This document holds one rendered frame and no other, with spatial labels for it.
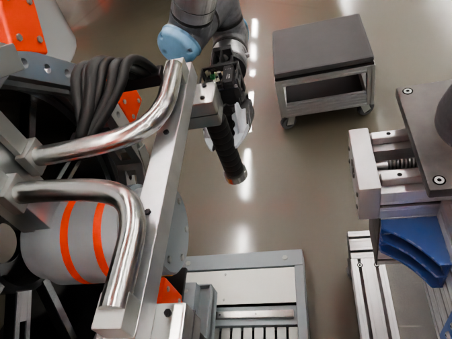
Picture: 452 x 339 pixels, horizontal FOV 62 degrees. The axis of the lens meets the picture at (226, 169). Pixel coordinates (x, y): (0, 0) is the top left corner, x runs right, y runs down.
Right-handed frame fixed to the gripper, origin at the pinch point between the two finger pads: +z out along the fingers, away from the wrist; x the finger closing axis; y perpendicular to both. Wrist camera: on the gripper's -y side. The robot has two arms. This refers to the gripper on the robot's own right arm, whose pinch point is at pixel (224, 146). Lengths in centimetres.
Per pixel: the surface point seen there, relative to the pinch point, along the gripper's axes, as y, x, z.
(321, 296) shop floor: -83, 11, -6
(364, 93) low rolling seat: -67, 38, -86
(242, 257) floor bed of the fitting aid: -75, -15, -18
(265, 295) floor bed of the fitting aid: -75, -7, -4
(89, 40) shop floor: -82, -148, -220
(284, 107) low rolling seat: -67, 4, -85
